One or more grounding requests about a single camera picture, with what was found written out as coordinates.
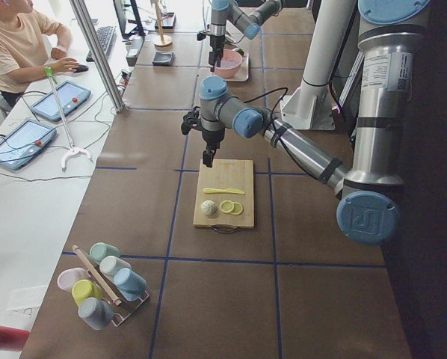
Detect black computer mouse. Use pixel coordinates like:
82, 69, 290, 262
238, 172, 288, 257
74, 64, 88, 73

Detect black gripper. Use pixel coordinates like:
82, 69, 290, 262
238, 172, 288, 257
197, 24, 226, 73
181, 106, 224, 168

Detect folded grey cloth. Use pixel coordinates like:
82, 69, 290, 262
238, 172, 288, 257
152, 51, 175, 67

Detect pink bowl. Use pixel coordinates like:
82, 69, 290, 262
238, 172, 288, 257
214, 49, 243, 79

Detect clear ice cubes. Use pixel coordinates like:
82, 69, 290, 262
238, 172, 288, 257
217, 50, 243, 70

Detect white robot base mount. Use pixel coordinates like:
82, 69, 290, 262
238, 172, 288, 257
280, 0, 357, 131

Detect aluminium frame post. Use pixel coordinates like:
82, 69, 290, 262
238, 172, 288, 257
70, 0, 125, 113

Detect lemon slice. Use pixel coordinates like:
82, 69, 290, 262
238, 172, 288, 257
219, 200, 235, 213
230, 202, 244, 215

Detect upper lemon slice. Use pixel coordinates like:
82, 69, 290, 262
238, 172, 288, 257
219, 200, 235, 213

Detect white cup rack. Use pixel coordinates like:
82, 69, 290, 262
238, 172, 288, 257
56, 243, 149, 331

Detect red fire extinguisher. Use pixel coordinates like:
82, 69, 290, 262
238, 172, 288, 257
0, 325, 30, 352

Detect lower lemon slice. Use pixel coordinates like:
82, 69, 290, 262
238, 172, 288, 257
230, 202, 244, 215

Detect cream plastic tray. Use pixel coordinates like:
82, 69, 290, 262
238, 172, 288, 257
223, 53, 249, 82

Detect white grabber tool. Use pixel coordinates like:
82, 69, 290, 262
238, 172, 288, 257
44, 67, 93, 172

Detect upper teach pendant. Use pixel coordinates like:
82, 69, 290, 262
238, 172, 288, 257
30, 81, 91, 122

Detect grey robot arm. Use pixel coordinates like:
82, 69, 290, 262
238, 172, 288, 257
197, 0, 285, 73
181, 1, 431, 245

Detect wooden mug tree stand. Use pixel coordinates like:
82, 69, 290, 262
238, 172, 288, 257
152, 0, 173, 48

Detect lower teach pendant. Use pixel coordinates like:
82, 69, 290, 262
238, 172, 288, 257
0, 119, 57, 171

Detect white steamed bun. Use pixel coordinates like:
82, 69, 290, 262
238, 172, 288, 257
200, 200, 218, 218

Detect bamboo cutting board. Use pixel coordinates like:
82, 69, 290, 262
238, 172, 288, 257
193, 159, 255, 228

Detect teach pendant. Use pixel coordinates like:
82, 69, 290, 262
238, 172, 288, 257
0, 119, 57, 171
30, 81, 91, 122

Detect person in peach shirt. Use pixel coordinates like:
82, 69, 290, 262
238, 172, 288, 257
0, 1, 79, 107

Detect yellow plastic knife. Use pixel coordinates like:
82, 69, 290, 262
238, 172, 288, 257
203, 188, 246, 195

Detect black keyboard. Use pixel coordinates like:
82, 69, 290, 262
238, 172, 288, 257
96, 25, 117, 58

